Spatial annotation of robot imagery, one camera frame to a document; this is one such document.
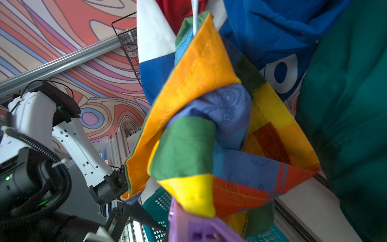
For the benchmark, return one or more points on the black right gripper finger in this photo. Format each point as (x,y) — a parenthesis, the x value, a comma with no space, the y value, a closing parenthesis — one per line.
(124,214)

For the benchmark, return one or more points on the purple clothespin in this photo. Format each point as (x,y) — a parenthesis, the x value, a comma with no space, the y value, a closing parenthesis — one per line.
(186,227)

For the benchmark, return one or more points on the rainbow patchwork jacket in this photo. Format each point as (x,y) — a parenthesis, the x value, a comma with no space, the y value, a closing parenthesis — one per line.
(218,138)

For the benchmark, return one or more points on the white wire hanger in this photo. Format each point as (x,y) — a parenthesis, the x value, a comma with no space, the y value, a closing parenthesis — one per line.
(195,11)

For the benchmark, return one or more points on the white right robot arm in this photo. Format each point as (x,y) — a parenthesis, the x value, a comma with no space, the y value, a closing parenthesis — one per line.
(35,181)

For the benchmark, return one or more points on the black clothes rack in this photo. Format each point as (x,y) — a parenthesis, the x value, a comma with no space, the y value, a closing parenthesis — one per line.
(304,213)

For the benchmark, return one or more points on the blue white red jacket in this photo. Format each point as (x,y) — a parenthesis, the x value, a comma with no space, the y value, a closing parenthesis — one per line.
(277,37)

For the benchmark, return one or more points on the teal green jacket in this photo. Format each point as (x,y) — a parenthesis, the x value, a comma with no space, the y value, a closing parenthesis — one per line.
(342,109)

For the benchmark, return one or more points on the black wire basket left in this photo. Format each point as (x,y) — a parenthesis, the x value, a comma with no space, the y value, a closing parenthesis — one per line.
(129,42)

